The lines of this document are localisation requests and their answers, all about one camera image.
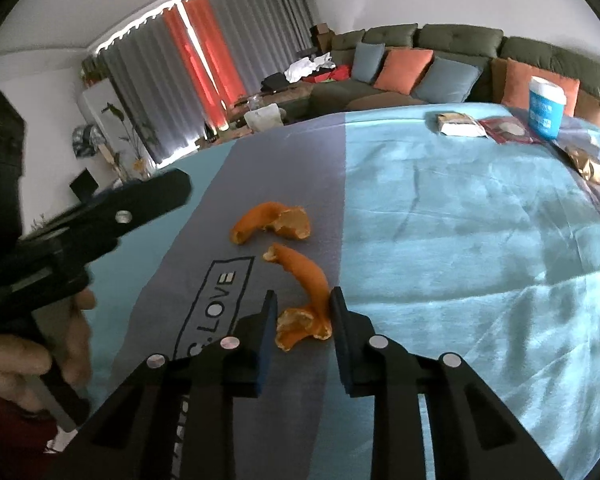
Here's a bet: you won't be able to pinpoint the tall leafy potted plant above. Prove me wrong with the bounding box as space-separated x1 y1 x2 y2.
101 102 161 181

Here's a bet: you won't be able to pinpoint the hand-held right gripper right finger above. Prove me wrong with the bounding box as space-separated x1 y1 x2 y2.
328 287 566 480

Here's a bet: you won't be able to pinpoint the white brown small packet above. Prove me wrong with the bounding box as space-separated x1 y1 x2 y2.
436 111 487 137

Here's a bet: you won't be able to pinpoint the person's left hand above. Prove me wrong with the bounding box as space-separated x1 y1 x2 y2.
0 292 97 411

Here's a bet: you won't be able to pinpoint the black monitor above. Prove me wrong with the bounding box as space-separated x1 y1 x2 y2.
70 170 101 198

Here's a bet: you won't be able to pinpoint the blue cushion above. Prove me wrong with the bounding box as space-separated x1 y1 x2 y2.
352 42 385 83
412 56 482 104

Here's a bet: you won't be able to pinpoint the green sofa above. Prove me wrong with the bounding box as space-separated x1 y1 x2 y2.
300 23 600 128

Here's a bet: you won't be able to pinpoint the small potted plant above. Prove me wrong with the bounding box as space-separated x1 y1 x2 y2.
80 55 106 86

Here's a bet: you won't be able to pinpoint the orange peel piece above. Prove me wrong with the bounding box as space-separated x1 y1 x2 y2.
230 202 312 246

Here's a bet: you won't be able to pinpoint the covered standing fan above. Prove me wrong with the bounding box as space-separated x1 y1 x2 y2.
71 124 106 160

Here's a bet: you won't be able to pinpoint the black clothes pile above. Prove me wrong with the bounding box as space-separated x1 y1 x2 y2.
261 74 293 93

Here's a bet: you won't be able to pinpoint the white clothes pile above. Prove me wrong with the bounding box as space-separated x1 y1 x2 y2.
285 52 336 83

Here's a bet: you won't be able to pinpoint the white standing air conditioner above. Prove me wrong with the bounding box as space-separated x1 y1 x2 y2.
79 82 131 126

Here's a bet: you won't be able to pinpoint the long orange peel strip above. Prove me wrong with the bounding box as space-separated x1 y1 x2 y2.
263 243 333 351

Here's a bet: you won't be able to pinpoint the blue white paper cup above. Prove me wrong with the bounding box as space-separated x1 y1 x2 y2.
526 76 567 140

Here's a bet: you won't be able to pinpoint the red cloth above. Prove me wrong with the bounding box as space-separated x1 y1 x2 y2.
307 66 353 83

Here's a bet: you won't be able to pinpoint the orange cushion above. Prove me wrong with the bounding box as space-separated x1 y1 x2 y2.
373 49 433 95
501 58 580 117

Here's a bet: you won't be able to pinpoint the white paper bag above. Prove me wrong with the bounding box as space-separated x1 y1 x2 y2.
244 104 286 133

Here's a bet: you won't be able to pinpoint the red flat packet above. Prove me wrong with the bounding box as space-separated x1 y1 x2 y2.
480 116 546 145

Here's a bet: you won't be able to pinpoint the person's left forearm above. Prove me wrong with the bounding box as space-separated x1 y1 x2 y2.
0 375 61 480

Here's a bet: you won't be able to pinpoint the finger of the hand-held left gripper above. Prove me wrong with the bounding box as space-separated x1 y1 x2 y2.
45 169 191 241

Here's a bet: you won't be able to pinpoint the grey curtain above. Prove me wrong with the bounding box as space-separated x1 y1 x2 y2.
210 0 316 96
95 12 216 166

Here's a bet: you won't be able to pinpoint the brown cardboard boxes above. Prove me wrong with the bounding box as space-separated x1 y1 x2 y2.
311 23 333 53

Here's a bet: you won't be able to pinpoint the orange curtain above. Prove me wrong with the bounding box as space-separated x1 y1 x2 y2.
182 0 248 106
162 7 226 126

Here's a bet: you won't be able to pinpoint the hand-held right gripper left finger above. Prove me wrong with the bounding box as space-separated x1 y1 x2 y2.
47 290 279 480

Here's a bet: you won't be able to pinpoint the small gold snack wrapper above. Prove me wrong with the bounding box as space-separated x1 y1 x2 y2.
565 144 600 187

